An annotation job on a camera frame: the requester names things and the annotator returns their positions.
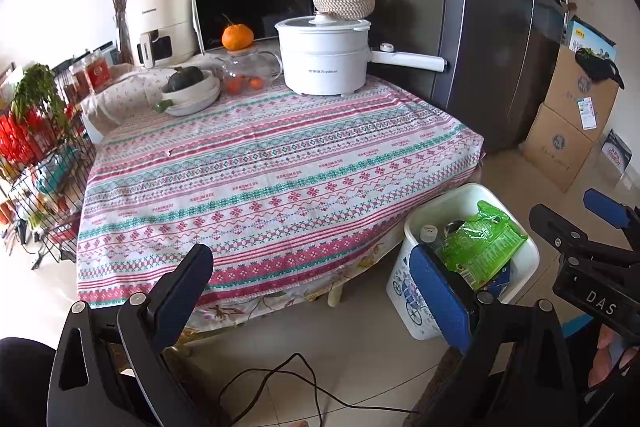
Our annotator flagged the blue white carton box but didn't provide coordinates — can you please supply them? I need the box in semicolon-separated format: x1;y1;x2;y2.
485;261;511;298

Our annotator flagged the green snack bag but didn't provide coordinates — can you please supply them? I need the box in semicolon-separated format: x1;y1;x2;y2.
437;200;528;291

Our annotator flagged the white plastic trash bin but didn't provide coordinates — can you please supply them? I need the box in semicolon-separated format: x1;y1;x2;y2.
386;183;539;340

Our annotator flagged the person's right hand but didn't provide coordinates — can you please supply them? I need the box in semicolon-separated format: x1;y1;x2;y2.
588;325;638;388

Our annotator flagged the blue plastic stool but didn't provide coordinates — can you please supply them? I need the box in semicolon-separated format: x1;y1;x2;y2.
561;314;592;338

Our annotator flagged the lower cardboard box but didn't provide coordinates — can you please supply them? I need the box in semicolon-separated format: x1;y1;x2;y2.
521;104;593;192

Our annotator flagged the cardboard box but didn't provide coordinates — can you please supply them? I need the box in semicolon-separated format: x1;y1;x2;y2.
544;46;620;142
521;104;593;192

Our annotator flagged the upper cardboard box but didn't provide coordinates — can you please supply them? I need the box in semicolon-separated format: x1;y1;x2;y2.
544;46;620;142

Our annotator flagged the black cloth on box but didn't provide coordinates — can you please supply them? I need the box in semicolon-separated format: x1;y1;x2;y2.
575;48;625;90

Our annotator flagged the blue yellow book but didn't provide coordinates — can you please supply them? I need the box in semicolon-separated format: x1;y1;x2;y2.
567;16;617;61

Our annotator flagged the patterned striped tablecloth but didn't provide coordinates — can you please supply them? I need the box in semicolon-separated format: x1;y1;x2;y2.
76;77;484;335

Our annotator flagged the grey refrigerator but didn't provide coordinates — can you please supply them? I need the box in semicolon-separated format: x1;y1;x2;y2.
369;0;565;152

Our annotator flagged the floral cloth bundle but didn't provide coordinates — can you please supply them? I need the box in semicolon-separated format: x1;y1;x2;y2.
79;64;175;145

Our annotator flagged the white ceramic bowl stack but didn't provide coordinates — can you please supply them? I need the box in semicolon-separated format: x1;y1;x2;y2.
154;69;221;117

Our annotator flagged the green potted plant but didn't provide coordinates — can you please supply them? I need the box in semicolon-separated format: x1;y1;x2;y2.
11;63;70;136

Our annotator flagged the red labelled spice jar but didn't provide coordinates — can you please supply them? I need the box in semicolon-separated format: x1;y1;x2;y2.
84;51;112;92

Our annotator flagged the dark green squash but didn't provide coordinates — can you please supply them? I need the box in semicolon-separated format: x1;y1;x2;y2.
162;66;205;93

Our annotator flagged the white electric cooking pot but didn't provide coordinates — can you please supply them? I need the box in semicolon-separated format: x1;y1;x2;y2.
274;13;447;96

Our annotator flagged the glass teapot with tomatoes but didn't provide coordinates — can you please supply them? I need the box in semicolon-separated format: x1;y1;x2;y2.
221;46;283;95

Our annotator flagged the orange mandarin fruit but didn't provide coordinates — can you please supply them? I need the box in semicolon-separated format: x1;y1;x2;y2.
221;15;254;52

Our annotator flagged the cream air fryer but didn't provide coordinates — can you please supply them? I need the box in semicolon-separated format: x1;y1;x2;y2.
127;0;200;68

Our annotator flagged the black cable on floor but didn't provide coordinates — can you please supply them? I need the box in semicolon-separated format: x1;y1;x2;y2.
217;351;421;427

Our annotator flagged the wire storage rack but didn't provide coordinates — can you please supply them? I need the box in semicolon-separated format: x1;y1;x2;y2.
1;115;96;269

